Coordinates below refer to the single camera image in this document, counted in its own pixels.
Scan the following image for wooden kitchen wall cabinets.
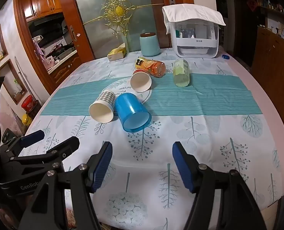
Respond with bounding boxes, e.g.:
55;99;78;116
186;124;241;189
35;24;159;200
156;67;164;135
19;0;63;18

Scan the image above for black range hood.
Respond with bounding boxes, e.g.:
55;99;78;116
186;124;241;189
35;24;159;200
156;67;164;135
28;13;64;28

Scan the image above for wooden kitchen base cabinet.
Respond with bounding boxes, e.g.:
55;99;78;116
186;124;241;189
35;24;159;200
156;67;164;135
47;53;82;85

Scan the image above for dark wooden sideboard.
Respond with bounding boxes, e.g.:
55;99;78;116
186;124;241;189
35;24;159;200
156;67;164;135
250;25;284;130

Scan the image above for tree print tablecloth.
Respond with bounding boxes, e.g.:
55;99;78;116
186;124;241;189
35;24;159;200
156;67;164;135
20;45;284;230

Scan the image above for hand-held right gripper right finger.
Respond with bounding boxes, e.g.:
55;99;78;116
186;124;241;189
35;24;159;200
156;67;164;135
172;141;268;230

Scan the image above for teal striped table runner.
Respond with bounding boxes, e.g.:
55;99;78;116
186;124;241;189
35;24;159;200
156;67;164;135
40;73;262;117

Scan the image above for red plastic bucket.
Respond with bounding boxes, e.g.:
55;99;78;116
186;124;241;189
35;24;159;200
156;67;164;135
21;94;37;112

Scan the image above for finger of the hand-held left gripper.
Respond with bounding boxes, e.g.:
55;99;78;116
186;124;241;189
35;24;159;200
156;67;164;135
10;136;80;172
0;129;46;160

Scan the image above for teal canister brown lid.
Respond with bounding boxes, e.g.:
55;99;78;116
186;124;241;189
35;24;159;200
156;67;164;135
139;32;161;57

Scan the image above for orange juice bottle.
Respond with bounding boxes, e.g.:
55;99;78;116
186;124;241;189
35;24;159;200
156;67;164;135
135;57;167;78

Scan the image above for yellow plastic container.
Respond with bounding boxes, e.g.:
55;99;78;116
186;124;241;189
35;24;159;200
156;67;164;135
22;114;34;126

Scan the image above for pale green plastic bottle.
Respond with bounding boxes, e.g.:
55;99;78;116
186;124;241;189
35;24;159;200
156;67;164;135
173;59;191;87

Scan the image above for white countertop appliance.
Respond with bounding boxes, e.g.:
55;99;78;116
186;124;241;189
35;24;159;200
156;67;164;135
172;20;220;58

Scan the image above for large wooden wall niche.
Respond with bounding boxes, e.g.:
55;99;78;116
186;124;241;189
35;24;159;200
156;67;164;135
0;59;27;104

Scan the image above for checked paper cup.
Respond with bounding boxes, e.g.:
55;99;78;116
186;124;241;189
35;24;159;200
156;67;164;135
89;90;116;123

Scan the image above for red white paper cup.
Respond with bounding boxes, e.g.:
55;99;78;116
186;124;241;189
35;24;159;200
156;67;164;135
130;69;153;93

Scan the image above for blue plastic cup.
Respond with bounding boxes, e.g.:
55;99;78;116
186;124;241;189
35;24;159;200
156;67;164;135
115;93;152;133

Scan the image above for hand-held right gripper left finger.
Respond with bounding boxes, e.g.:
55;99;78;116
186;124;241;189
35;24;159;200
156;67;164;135
17;141;114;230

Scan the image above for white cloth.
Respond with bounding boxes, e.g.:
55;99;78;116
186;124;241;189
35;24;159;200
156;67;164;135
162;3;226;35

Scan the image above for frosted glass door gold ornament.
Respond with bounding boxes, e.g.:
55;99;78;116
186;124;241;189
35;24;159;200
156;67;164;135
70;0;167;59

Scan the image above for pink hanging cloth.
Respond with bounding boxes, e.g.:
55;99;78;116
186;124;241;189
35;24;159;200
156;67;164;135
35;42;44;61

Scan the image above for wall shelf with bottles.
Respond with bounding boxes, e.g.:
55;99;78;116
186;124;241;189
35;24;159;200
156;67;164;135
254;0;284;41

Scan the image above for yellow tissue box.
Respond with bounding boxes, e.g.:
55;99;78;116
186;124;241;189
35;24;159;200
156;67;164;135
107;43;127;62

